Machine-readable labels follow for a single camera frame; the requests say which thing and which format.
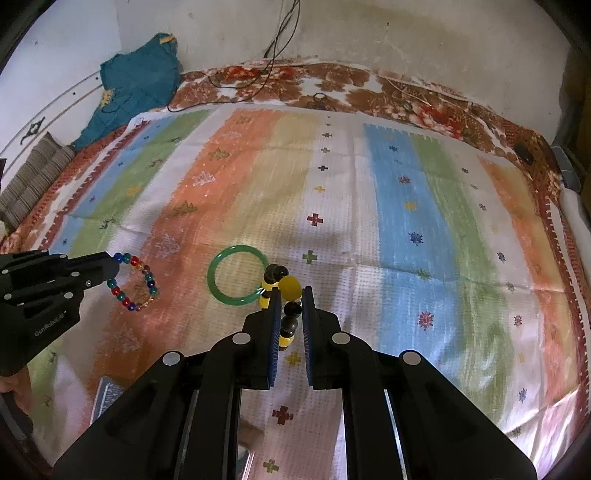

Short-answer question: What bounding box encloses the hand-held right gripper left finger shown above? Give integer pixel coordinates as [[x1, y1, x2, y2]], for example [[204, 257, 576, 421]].
[[52, 287, 283, 480]]

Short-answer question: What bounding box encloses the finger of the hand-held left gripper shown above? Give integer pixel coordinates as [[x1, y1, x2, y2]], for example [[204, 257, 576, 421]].
[[9, 272, 116, 308], [0, 249, 120, 278]]

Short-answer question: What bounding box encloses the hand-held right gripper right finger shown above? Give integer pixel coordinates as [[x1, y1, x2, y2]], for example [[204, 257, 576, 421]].
[[302, 285, 539, 480]]

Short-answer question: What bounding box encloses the yellow and brown bead bracelet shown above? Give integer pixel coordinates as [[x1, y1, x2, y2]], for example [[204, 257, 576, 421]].
[[259, 264, 306, 367]]

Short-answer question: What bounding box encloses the multicoloured glass bead bracelet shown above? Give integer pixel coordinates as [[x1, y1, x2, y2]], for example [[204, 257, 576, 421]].
[[107, 251, 158, 312]]

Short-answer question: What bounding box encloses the green jade bangle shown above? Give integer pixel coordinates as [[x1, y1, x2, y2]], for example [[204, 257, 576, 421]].
[[207, 246, 271, 306]]

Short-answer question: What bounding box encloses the grey striped pillow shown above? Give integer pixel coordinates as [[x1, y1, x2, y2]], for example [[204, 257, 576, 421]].
[[0, 133, 75, 232]]

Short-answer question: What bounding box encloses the striped colourful mat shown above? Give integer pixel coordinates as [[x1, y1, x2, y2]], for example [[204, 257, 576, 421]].
[[28, 107, 583, 480]]

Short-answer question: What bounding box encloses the teal garment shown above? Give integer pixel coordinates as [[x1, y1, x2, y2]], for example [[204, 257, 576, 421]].
[[74, 32, 182, 151]]

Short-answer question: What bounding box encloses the grey box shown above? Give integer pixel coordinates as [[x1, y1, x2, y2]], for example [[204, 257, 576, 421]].
[[551, 145, 583, 191]]

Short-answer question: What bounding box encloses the black cable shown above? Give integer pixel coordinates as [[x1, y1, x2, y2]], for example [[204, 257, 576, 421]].
[[264, 0, 301, 58], [167, 46, 278, 113]]

